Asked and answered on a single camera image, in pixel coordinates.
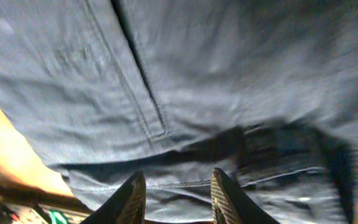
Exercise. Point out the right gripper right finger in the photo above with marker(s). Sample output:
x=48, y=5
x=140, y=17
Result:
x=230, y=205

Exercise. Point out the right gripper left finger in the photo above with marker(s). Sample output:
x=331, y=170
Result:
x=125, y=206

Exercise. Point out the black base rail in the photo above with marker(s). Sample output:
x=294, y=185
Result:
x=33, y=213

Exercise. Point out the navy shorts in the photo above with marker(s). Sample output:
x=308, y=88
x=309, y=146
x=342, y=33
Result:
x=265, y=90

